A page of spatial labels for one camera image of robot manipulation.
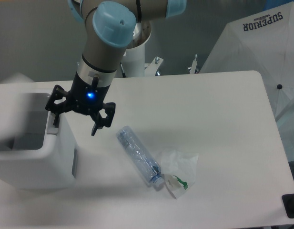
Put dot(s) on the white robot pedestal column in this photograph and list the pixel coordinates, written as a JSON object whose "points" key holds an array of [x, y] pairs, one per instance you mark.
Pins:
{"points": [[133, 60]]}

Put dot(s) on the white metal base frame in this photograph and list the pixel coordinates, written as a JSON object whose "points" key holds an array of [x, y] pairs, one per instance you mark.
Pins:
{"points": [[156, 65]]}

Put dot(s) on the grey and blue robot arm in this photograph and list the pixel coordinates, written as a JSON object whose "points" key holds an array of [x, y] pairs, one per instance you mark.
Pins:
{"points": [[109, 25]]}

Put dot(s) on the white umbrella with text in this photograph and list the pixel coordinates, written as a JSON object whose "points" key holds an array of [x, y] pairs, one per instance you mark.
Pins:
{"points": [[262, 42]]}

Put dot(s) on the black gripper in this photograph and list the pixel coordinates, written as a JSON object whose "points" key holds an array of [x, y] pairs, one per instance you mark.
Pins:
{"points": [[84, 99]]}

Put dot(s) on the white push-lid trash can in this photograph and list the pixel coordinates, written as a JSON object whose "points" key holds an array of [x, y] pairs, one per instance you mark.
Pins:
{"points": [[34, 153]]}

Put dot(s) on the black device at table edge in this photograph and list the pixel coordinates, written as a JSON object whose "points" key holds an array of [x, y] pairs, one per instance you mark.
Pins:
{"points": [[288, 201]]}

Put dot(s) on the clear crushed plastic bottle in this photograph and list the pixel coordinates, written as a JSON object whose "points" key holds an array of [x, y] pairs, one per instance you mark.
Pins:
{"points": [[148, 167]]}

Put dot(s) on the clear plastic wrapper green print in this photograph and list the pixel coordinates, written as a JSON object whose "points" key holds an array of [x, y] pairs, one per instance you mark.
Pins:
{"points": [[179, 170]]}

